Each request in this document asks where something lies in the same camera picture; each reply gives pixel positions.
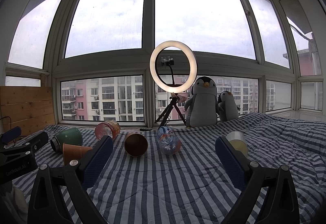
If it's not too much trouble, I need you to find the orange lemon tea cup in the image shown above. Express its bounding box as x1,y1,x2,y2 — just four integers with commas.
95,120,120,141

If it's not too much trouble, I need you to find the white ring light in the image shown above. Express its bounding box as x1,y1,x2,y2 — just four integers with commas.
149,41,197,94

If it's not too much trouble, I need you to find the orange paper cup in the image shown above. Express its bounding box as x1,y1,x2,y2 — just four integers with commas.
62,144,92,165

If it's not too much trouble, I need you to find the black tripod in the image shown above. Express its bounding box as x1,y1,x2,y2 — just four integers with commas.
156,93,186,127

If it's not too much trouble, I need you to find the wooden headboard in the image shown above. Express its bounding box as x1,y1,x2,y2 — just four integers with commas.
1,86,55,136

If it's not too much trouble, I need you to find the striped blue white quilt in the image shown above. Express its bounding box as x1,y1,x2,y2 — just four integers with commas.
10,112,326,224

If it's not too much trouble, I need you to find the small grey penguin plush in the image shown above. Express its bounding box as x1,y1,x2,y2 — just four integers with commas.
218,91,239,121

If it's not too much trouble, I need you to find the black power cable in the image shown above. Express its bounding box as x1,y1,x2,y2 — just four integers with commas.
0,116,12,135

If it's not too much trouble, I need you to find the green thermos cup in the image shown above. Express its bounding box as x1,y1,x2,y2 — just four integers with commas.
50,128,83,153

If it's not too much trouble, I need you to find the large grey penguin plush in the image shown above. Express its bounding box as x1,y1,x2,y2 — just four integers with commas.
184,76,218,127

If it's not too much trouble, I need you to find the brown paper cup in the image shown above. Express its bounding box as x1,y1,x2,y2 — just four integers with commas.
124,132,148,157

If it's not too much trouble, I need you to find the blue orange drink cup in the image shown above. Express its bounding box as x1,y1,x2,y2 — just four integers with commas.
156,126,181,155

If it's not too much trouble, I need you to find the black inline cable remote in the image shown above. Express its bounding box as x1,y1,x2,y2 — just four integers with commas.
139,127,152,131

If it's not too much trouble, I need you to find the black phone holder clamp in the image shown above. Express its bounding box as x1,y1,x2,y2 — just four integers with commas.
161,56,175,67

